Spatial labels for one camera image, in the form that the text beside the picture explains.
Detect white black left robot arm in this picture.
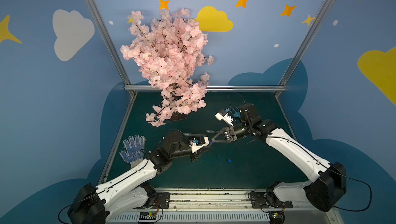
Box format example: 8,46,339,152
65,131,212,224

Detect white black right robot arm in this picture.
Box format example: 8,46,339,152
211,103,349,212

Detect blue toy garden fork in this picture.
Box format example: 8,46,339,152
230,107,241,119

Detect blue dotted work glove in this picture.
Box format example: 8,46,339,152
119,134,145,168

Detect left controller board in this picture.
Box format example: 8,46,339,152
138,212,157,223

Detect controller board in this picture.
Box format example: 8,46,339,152
269,212,285,224
138,212,157,223

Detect pink cherry blossom tree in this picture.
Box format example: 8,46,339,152
120,8,214,127

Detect right controller board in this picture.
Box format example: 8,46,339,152
269,212,285,224

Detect dark tree base plate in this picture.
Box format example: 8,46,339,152
165,112,187,123

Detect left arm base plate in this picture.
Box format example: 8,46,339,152
138,193,170,210

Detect aluminium front rail base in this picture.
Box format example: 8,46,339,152
106,188,343,224

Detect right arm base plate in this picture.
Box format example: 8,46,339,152
248,191,293,209

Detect aluminium frame rail back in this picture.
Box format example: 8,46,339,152
125,84,287,93

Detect aluminium frame post right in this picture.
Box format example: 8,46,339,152
277,0,336,92

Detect aluminium frame post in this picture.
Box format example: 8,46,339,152
84,0,131,85
277,0,336,92

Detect aluminium frame post left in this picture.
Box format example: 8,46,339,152
84,0,131,85

